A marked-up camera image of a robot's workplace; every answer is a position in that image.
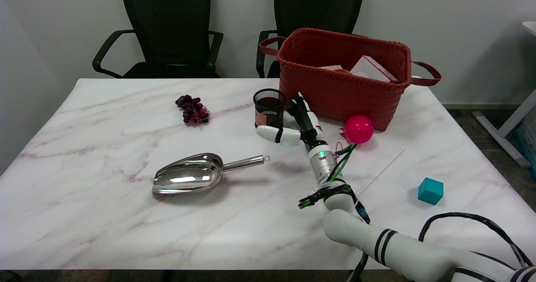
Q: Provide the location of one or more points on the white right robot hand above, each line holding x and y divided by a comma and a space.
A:
293, 127

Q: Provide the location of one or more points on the black mesh pen container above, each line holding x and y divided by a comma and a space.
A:
268, 108

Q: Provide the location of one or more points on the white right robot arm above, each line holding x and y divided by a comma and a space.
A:
377, 227

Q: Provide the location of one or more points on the red woven basket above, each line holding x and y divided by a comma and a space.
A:
335, 81

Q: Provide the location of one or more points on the pink pomegranate toy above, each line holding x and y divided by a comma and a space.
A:
358, 129

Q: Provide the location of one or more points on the tan box in basket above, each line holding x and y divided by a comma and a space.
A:
333, 68

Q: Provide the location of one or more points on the white pink-edged box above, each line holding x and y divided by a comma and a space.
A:
372, 69

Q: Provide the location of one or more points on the purple grape bunch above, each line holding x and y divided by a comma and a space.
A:
193, 109

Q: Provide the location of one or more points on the steel scoop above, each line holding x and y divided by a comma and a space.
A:
195, 173

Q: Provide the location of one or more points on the black mesh office chair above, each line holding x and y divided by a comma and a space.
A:
167, 35
310, 10

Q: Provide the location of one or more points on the teal cube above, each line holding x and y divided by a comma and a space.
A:
430, 190

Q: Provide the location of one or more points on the white desk leg frame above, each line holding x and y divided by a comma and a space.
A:
504, 127

